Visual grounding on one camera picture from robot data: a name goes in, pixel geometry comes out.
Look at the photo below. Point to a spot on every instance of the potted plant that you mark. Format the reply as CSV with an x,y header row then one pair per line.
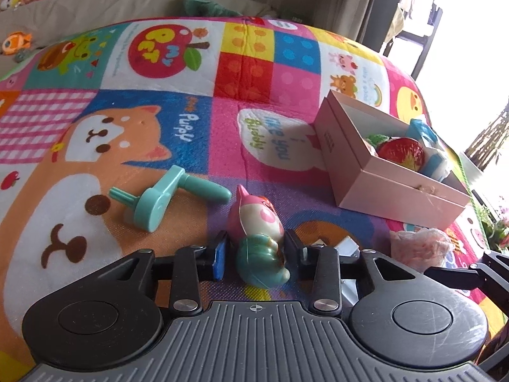
x,y
489,139

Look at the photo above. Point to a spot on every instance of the orange fish plush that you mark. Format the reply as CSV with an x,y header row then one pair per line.
x,y
16,42

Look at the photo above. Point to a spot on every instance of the pink cardboard box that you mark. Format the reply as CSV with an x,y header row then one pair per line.
x,y
381,191

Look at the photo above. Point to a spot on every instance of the teal plastic crank toy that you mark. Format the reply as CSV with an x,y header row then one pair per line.
x,y
159,201

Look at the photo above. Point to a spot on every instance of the pink teal squishy figure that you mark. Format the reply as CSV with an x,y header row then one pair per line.
x,y
258,230

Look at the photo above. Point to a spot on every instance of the green crochet doll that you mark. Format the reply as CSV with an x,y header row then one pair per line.
x,y
375,143

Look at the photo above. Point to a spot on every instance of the blue tissue pack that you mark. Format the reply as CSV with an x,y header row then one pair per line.
x,y
431,155

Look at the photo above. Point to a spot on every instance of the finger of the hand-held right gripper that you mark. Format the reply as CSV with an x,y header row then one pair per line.
x,y
457,272

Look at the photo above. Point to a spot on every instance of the crumpled clear plastic bag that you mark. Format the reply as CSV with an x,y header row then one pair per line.
x,y
419,246

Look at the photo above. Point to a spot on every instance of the black chair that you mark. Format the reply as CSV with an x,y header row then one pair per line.
x,y
421,36

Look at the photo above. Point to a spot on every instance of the grey curtain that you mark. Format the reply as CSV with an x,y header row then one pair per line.
x,y
370,4

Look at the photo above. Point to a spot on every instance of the colourful printed blanket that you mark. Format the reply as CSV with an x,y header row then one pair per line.
x,y
119,127

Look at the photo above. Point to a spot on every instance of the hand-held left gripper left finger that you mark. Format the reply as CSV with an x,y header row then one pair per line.
x,y
218,258

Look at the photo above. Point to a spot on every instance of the green cloth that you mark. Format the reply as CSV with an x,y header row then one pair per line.
x,y
206,6

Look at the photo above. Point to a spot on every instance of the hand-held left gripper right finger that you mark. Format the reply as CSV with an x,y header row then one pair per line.
x,y
296,252

